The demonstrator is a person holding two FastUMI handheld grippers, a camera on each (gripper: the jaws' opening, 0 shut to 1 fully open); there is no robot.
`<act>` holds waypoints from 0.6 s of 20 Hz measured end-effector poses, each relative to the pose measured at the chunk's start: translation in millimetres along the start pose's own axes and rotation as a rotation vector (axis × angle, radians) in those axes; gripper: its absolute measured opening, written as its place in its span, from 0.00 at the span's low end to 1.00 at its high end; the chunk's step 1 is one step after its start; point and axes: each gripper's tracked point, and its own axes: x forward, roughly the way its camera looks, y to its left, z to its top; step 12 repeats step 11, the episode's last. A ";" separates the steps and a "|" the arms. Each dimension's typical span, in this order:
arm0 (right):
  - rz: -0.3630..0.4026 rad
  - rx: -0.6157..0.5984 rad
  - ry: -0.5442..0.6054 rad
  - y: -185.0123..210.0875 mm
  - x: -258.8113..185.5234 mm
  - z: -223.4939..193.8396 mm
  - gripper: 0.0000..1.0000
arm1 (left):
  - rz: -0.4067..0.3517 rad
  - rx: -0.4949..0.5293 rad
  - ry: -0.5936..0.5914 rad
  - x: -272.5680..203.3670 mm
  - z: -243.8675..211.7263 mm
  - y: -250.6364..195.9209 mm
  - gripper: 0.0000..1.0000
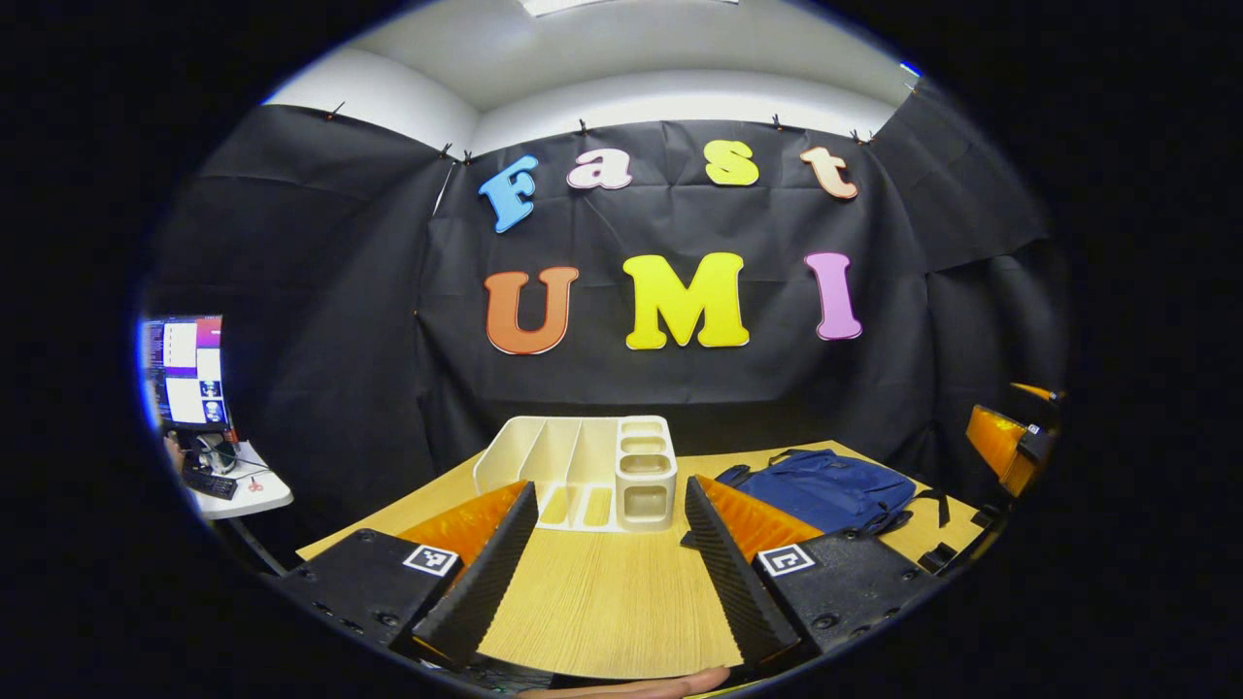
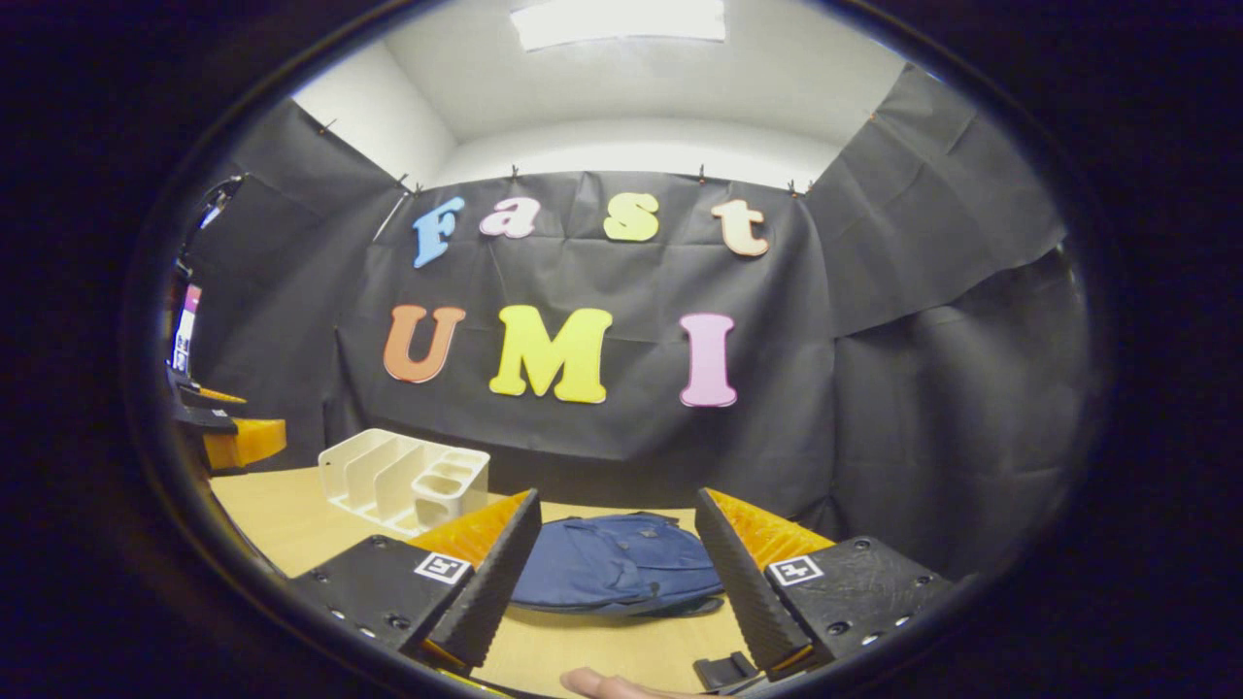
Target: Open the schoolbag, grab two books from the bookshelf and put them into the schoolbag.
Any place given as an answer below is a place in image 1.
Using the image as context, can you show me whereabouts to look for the computer monitor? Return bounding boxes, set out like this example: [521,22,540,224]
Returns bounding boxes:
[141,316,232,434]

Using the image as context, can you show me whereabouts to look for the white plastic bookshelf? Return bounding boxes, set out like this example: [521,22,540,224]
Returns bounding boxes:
[473,416,679,534]

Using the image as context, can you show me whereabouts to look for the blue schoolbag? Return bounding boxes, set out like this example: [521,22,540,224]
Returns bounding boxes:
[714,449,952,541]

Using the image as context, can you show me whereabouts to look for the headphones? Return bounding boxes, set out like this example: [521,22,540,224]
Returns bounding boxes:
[189,432,239,477]

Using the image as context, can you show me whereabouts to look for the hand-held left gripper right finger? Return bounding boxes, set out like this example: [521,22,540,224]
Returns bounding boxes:
[685,476,944,672]

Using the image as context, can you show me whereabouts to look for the white side table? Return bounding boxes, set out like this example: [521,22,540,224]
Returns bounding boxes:
[180,442,294,521]

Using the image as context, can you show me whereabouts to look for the black keyboard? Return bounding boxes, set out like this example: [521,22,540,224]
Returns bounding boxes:
[183,469,240,502]

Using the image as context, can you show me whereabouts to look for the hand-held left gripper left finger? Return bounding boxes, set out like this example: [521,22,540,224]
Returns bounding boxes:
[270,481,541,667]

